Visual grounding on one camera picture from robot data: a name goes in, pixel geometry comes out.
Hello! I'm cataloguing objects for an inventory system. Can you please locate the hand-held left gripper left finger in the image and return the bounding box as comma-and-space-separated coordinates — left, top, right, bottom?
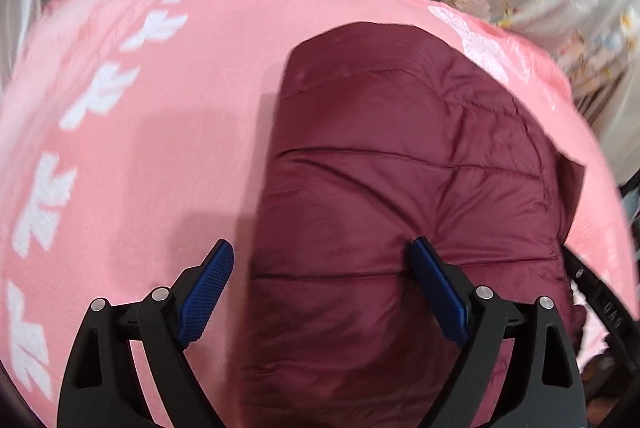
57, 239, 235, 428

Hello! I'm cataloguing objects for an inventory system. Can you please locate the pink plush blanket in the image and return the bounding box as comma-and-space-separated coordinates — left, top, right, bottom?
0, 0, 626, 428

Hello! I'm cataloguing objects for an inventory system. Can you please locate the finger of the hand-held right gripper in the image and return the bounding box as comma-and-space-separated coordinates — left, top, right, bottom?
564, 245, 627, 355

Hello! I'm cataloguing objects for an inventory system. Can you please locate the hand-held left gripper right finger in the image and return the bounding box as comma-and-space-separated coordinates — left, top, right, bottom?
410, 237, 586, 428

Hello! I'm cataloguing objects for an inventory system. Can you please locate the maroon puffer jacket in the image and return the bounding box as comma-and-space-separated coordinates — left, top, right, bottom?
235, 21, 587, 428

